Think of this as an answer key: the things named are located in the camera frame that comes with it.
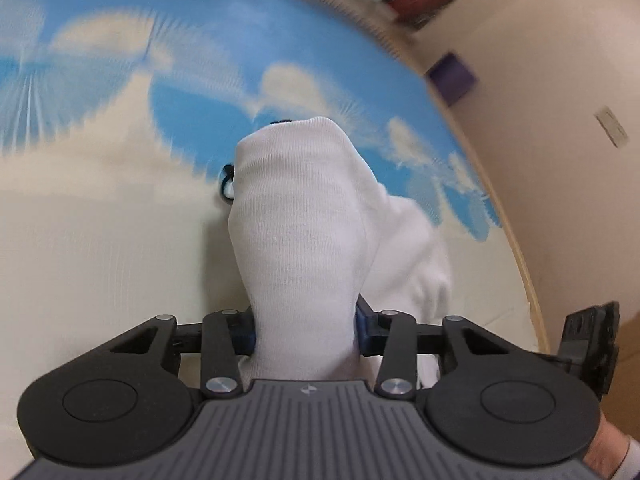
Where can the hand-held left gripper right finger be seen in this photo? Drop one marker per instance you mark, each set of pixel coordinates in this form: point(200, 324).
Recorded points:
point(361, 330)

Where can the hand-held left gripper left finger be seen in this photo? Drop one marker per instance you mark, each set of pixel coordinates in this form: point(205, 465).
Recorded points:
point(245, 335)

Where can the white striped small garment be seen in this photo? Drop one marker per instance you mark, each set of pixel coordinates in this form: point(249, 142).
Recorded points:
point(300, 210)

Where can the person's right forearm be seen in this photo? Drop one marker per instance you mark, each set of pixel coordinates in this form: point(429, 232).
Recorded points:
point(612, 440)

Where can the blue cream patterned bed sheet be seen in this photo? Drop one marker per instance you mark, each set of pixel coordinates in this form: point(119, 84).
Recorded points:
point(100, 235)

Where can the purple box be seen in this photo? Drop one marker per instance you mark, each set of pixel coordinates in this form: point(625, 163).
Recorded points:
point(452, 79)

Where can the white wall outlet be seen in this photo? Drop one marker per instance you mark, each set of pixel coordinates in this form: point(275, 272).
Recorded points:
point(611, 126)

